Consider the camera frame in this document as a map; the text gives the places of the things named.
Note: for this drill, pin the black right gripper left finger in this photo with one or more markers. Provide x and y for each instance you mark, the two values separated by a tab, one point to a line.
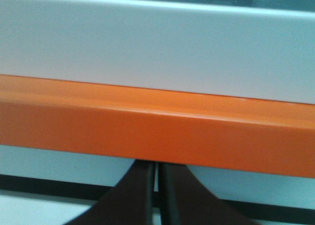
130	202

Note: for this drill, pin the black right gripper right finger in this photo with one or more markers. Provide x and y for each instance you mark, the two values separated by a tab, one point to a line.
185	201

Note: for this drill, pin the orange sash handle bar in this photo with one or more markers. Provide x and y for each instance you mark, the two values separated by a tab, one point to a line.
218	131

